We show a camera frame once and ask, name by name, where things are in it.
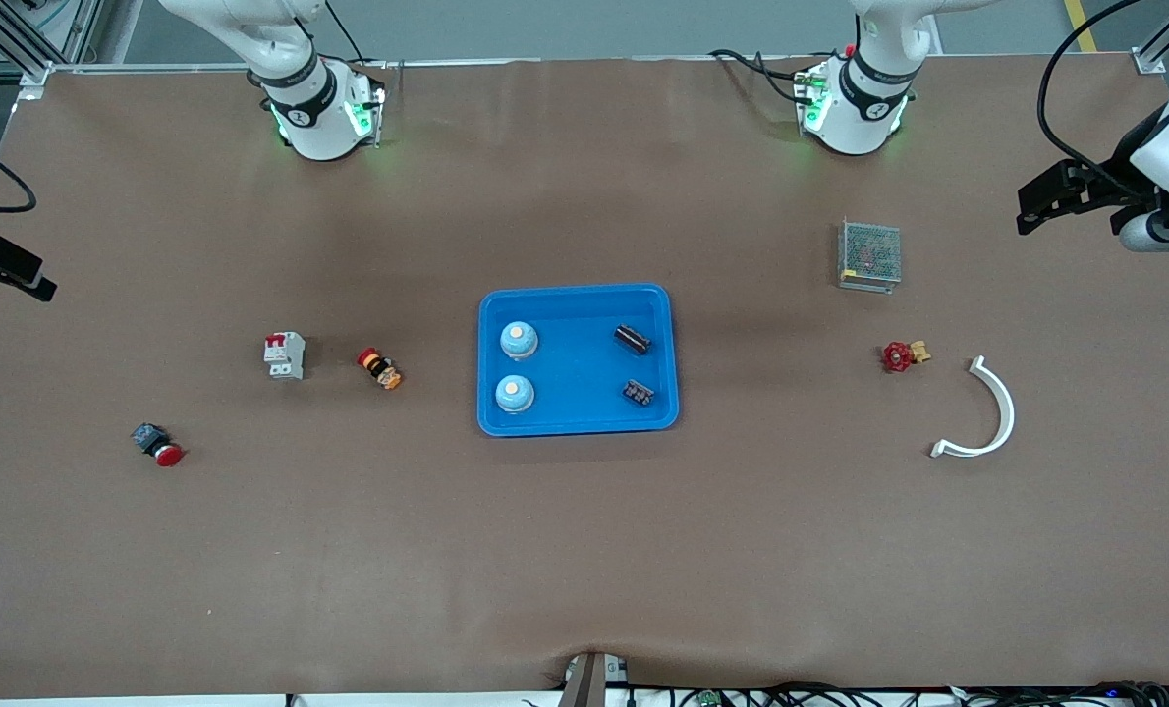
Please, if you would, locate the blue dome call bell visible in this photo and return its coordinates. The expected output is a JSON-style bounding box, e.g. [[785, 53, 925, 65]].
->
[[499, 320, 540, 362], [494, 374, 536, 414]]

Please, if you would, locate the metal mesh power supply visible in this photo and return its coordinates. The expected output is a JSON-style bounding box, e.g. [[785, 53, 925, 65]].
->
[[837, 218, 903, 294]]

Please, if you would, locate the red mushroom push button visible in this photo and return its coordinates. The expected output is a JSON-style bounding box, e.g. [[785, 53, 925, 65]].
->
[[131, 422, 186, 468]]

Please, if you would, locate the orange red emergency stop button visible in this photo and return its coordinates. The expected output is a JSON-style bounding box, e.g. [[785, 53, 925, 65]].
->
[[356, 347, 404, 391]]

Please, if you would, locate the blue plastic tray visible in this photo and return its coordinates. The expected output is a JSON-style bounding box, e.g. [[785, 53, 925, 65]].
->
[[476, 283, 681, 438]]

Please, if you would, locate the brown table cover sheet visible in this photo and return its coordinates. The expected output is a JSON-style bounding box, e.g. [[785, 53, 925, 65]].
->
[[0, 54, 1169, 700]]

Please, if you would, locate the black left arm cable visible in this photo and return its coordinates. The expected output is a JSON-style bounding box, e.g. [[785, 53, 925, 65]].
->
[[1035, 0, 1150, 188]]

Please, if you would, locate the white curved plastic bracket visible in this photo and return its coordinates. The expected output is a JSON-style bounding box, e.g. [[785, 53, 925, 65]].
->
[[929, 355, 1017, 460]]

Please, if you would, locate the white circuit breaker red switch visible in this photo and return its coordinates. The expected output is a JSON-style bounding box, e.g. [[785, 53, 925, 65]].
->
[[263, 331, 307, 382]]

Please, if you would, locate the black left base cable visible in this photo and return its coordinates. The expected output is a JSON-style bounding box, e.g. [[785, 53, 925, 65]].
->
[[710, 49, 811, 104]]

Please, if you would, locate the black base cable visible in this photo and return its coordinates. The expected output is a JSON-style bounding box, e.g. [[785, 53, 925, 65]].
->
[[324, 0, 369, 66], [710, 49, 811, 104]]

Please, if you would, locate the black right base cable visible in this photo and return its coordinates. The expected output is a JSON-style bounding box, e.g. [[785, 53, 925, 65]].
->
[[324, 0, 369, 66]]

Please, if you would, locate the grey table edge bracket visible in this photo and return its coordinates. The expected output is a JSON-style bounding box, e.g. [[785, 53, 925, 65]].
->
[[557, 650, 633, 707]]

